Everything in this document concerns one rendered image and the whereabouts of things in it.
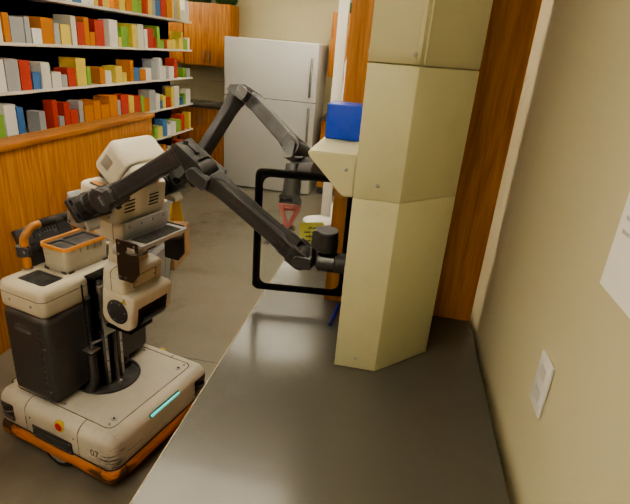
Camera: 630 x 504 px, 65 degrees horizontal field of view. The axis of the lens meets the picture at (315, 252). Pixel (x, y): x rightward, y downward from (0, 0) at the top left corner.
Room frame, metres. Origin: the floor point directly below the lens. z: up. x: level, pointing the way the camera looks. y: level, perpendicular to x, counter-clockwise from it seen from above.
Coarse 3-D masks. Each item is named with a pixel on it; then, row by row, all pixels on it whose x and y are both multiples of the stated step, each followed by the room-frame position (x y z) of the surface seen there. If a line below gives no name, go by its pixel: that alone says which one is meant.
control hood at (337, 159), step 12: (324, 144) 1.24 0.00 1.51; (336, 144) 1.25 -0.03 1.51; (348, 144) 1.27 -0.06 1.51; (312, 156) 1.14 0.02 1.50; (324, 156) 1.14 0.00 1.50; (336, 156) 1.13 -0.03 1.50; (348, 156) 1.13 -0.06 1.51; (324, 168) 1.14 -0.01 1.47; (336, 168) 1.13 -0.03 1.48; (348, 168) 1.13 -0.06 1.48; (336, 180) 1.13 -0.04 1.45; (348, 180) 1.13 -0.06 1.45; (348, 192) 1.13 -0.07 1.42
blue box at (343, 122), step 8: (328, 104) 1.33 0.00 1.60; (336, 104) 1.33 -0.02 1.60; (344, 104) 1.34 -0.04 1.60; (352, 104) 1.36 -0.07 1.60; (360, 104) 1.38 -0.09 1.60; (328, 112) 1.33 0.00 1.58; (336, 112) 1.33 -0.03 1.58; (344, 112) 1.33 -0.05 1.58; (352, 112) 1.32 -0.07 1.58; (360, 112) 1.32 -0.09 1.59; (328, 120) 1.33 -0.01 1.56; (336, 120) 1.33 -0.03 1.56; (344, 120) 1.33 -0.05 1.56; (352, 120) 1.32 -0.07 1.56; (360, 120) 1.32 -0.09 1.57; (328, 128) 1.33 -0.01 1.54; (336, 128) 1.33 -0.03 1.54; (344, 128) 1.33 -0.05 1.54; (352, 128) 1.32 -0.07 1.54; (328, 136) 1.33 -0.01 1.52; (336, 136) 1.33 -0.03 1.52; (344, 136) 1.33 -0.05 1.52; (352, 136) 1.32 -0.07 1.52
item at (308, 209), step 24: (264, 168) 1.44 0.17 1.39; (264, 192) 1.44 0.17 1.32; (288, 192) 1.44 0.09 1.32; (312, 192) 1.44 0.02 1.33; (336, 192) 1.43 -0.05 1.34; (288, 216) 1.44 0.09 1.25; (312, 216) 1.43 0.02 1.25; (336, 216) 1.43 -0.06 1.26; (264, 264) 1.44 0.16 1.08; (288, 264) 1.44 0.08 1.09
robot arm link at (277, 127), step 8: (240, 88) 1.86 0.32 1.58; (240, 96) 1.84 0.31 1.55; (248, 96) 1.83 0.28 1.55; (256, 96) 1.83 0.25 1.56; (248, 104) 1.83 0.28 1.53; (256, 104) 1.81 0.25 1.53; (264, 104) 1.79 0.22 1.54; (256, 112) 1.79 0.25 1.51; (264, 112) 1.76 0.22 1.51; (272, 112) 1.74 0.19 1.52; (264, 120) 1.74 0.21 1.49; (272, 120) 1.71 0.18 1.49; (280, 120) 1.71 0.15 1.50; (272, 128) 1.69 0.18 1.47; (280, 128) 1.67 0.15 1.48; (288, 128) 1.66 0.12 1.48; (280, 136) 1.64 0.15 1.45; (288, 136) 1.61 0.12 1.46; (296, 136) 1.63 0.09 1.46; (280, 144) 1.62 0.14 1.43; (296, 144) 1.57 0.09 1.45; (304, 144) 1.60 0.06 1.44; (296, 152) 1.56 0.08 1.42; (304, 152) 1.58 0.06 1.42
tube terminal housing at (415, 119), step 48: (384, 96) 1.12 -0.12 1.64; (432, 96) 1.14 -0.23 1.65; (384, 144) 1.12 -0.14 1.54; (432, 144) 1.16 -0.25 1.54; (384, 192) 1.11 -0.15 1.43; (432, 192) 1.17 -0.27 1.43; (384, 240) 1.11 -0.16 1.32; (432, 240) 1.19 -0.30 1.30; (384, 288) 1.11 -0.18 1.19; (432, 288) 1.21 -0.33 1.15; (384, 336) 1.12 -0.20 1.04
